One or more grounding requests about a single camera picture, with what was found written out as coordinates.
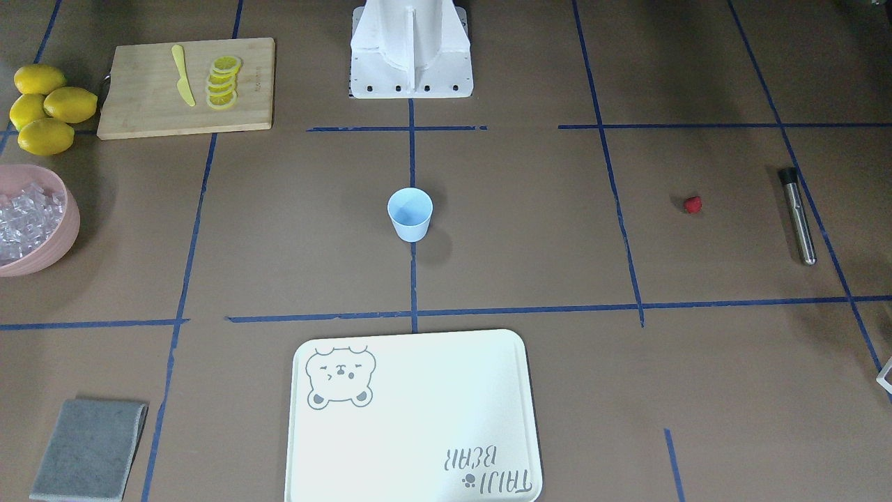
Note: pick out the bamboo cutting board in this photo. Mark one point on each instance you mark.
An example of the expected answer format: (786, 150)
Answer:
(143, 100)

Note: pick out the lemon slices stack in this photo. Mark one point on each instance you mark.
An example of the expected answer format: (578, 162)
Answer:
(221, 83)

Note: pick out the yellow plastic knife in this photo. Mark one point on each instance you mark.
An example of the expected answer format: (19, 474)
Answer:
(183, 82)

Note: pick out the grey folded cloth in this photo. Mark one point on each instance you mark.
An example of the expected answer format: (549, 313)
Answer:
(91, 451)

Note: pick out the light blue plastic cup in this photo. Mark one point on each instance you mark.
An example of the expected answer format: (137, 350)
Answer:
(410, 211)

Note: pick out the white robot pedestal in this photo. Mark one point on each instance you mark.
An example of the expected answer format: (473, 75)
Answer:
(410, 50)

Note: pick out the yellow lemon top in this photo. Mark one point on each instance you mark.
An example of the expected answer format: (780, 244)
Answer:
(39, 78)

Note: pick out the pink bowl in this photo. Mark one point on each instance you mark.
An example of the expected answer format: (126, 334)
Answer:
(16, 177)

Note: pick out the red strawberry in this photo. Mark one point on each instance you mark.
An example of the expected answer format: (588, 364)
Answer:
(693, 205)

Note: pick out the yellow lemon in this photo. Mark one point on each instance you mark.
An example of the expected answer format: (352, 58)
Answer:
(26, 109)
(44, 137)
(39, 78)
(70, 104)

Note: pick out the steel muddler black tip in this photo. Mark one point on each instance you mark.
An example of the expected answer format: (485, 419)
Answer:
(789, 180)

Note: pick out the white bear serving tray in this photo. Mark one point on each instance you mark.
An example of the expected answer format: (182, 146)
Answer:
(413, 417)

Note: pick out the yellow lemon bottom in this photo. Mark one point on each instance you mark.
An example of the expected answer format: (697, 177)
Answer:
(44, 137)

